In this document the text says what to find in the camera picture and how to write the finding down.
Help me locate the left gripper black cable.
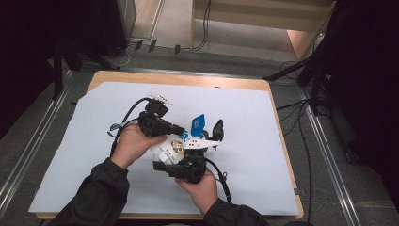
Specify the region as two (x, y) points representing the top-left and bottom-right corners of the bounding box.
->
(107, 96), (152, 158)

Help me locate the long black floor cable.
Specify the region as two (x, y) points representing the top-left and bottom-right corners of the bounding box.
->
(295, 100), (313, 219)

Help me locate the dark cabinet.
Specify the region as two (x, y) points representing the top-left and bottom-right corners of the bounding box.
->
(93, 0), (137, 58)

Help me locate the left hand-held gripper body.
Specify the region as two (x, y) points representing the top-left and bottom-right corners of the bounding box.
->
(136, 91), (173, 137)

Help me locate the blue white milk carton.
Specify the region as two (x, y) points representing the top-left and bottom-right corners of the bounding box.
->
(149, 113), (208, 166)

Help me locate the clear jar with black lid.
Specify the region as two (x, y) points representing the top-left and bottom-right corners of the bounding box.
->
(200, 119), (225, 152)

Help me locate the person's right hand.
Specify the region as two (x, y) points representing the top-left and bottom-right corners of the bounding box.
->
(174, 173), (219, 217)

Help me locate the metal floor rail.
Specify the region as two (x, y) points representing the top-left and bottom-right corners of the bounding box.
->
(298, 88), (362, 226)
(0, 70), (75, 218)
(121, 67), (268, 80)

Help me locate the black metal stand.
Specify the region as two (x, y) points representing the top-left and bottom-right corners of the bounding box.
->
(262, 46), (334, 116)
(51, 37), (122, 101)

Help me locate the short black floor cable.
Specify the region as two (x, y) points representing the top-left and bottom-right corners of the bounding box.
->
(275, 98), (311, 112)

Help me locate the person's left hand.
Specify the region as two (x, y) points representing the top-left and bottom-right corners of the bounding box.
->
(109, 122), (168, 170)

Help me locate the light wooden shelf unit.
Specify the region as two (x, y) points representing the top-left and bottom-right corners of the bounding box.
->
(189, 0), (337, 62)

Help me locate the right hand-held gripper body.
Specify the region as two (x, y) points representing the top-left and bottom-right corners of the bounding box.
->
(167, 138), (222, 185)

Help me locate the white floor cable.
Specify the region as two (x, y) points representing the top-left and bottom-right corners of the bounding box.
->
(104, 41), (136, 69)

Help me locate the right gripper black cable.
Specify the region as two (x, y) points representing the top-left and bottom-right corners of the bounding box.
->
(205, 157), (233, 203)

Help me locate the dark curtain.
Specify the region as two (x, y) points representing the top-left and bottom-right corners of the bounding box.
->
(0, 0), (105, 139)
(322, 0), (399, 215)

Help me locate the black hanging cable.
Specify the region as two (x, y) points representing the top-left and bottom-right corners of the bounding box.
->
(191, 0), (212, 52)

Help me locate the white paper sheet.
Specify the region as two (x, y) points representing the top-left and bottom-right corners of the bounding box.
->
(27, 81), (301, 217)

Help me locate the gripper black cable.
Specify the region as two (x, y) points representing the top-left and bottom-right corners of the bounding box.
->
(107, 96), (152, 158)
(205, 157), (233, 203)

